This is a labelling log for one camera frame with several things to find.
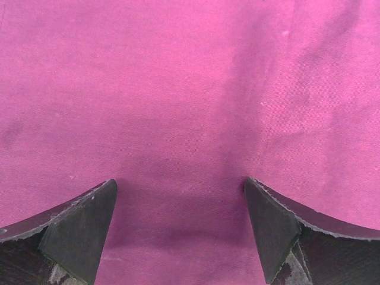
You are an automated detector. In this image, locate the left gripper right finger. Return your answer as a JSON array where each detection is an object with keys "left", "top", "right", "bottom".
[{"left": 244, "top": 178, "right": 379, "bottom": 284}]

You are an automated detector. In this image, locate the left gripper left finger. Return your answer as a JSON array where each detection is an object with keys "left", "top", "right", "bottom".
[{"left": 1, "top": 179, "right": 118, "bottom": 284}]

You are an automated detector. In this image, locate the purple surgical kit cloth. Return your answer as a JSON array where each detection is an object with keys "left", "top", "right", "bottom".
[{"left": 1, "top": 1, "right": 379, "bottom": 284}]

